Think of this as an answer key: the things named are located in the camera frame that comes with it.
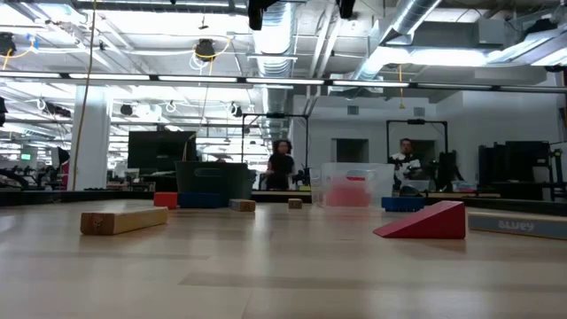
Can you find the large blue studded brick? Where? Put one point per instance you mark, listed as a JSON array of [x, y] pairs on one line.
[[199, 200]]

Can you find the red wedge block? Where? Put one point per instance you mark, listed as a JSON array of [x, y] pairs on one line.
[[434, 223]]

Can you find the natural wood plank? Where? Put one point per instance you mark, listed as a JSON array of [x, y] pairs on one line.
[[124, 220], [518, 226], [242, 205], [295, 204]]

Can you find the long ceiling light bar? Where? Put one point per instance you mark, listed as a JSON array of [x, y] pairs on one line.
[[199, 79]]

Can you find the person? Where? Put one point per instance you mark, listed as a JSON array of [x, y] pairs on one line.
[[405, 153], [280, 168]]

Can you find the large black monitor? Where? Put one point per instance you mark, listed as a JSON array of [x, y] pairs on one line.
[[161, 150]]

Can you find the teal plastic bin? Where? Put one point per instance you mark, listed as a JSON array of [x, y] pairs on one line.
[[212, 181]]

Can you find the clear labelled plastic bin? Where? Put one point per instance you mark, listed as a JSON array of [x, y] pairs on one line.
[[382, 186]]

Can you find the white column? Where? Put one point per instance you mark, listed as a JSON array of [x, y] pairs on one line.
[[99, 142]]

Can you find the small clear tub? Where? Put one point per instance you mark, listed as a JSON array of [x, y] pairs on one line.
[[464, 186]]

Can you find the black cabinet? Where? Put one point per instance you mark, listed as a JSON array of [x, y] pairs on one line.
[[514, 161]]

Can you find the green exit sign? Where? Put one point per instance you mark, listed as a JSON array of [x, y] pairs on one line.
[[26, 156]]

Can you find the silver ventilation duct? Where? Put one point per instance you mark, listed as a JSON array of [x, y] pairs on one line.
[[412, 17]]

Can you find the black station frame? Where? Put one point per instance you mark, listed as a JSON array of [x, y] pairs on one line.
[[274, 115], [416, 121]]

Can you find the black table frame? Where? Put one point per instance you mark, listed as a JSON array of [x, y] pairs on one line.
[[66, 197]]

